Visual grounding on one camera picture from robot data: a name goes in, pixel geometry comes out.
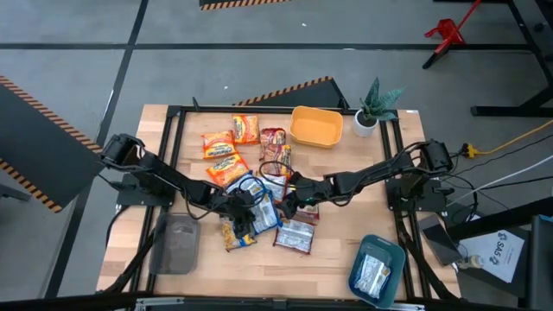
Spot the white printed paper sheet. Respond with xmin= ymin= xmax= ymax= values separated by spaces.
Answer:
xmin=460 ymin=228 xmax=526 ymax=284

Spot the black right gripper cable loop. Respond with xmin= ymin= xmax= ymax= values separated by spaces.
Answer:
xmin=257 ymin=160 xmax=297 ymax=179

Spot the small black hazard-striped panel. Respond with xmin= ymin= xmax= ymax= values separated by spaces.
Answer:
xmin=198 ymin=0 xmax=295 ymax=11

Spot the black chair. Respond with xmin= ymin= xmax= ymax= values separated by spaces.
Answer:
xmin=524 ymin=214 xmax=553 ymax=310

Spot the grey translucent plastic bin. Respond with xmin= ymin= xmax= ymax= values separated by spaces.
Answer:
xmin=149 ymin=212 xmax=201 ymax=276

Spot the snake plant in white pot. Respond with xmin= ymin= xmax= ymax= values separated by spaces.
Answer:
xmin=352 ymin=77 xmax=407 ymax=138

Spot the small clear bottle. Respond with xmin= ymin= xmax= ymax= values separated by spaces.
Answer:
xmin=455 ymin=254 xmax=485 ymax=270

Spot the teal plastic bin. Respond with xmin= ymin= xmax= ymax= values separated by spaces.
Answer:
xmin=347 ymin=234 xmax=407 ymax=309

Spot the black table front beam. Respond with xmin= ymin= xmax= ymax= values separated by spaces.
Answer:
xmin=0 ymin=291 xmax=553 ymax=311

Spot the silver brown packet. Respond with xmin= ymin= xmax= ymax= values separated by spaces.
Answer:
xmin=273 ymin=218 xmax=315 ymax=255

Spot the black aluminium table frame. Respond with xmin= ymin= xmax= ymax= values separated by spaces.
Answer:
xmin=97 ymin=98 xmax=463 ymax=303

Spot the dark smartphone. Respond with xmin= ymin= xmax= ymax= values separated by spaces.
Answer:
xmin=417 ymin=213 xmax=463 ymax=267

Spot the white cable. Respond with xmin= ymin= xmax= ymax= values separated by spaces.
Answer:
xmin=447 ymin=155 xmax=553 ymax=206

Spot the red Maruchan beef ramen pack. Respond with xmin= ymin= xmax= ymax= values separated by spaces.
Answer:
xmin=293 ymin=202 xmax=321 ymax=225
xmin=259 ymin=127 xmax=287 ymax=162
xmin=262 ymin=144 xmax=293 ymax=179

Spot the large black hazard-striped panel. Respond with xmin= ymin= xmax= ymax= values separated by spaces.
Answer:
xmin=0 ymin=75 xmax=107 ymax=214

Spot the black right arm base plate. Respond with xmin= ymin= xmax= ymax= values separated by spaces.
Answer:
xmin=385 ymin=175 xmax=454 ymax=213

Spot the black desk leg frame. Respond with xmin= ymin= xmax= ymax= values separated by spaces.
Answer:
xmin=433 ymin=0 xmax=553 ymax=117

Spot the yellow extension cable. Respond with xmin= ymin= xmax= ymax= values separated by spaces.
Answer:
xmin=461 ymin=119 xmax=553 ymax=159

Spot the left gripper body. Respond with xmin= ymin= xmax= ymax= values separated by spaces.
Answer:
xmin=215 ymin=192 xmax=260 ymax=225

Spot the blue Maruchan ramen pack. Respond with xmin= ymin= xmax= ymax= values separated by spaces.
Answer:
xmin=220 ymin=217 xmax=258 ymax=252
xmin=353 ymin=253 xmax=392 ymax=300
xmin=248 ymin=192 xmax=283 ymax=237
xmin=224 ymin=171 xmax=265 ymax=198

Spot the yellow plastic bin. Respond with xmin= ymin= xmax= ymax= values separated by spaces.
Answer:
xmin=289 ymin=105 xmax=345 ymax=149

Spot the triangular black hazard-striped panel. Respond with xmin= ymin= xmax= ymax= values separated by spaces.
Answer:
xmin=232 ymin=76 xmax=351 ymax=110

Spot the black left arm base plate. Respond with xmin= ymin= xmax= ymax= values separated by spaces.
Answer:
xmin=116 ymin=172 xmax=178 ymax=207

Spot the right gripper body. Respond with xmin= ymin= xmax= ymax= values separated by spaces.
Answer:
xmin=283 ymin=176 xmax=332 ymax=208

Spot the red floor stand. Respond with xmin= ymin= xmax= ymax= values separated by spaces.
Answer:
xmin=422 ymin=0 xmax=483 ymax=70

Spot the black side table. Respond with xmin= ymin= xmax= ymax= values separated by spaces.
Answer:
xmin=444 ymin=196 xmax=553 ymax=311

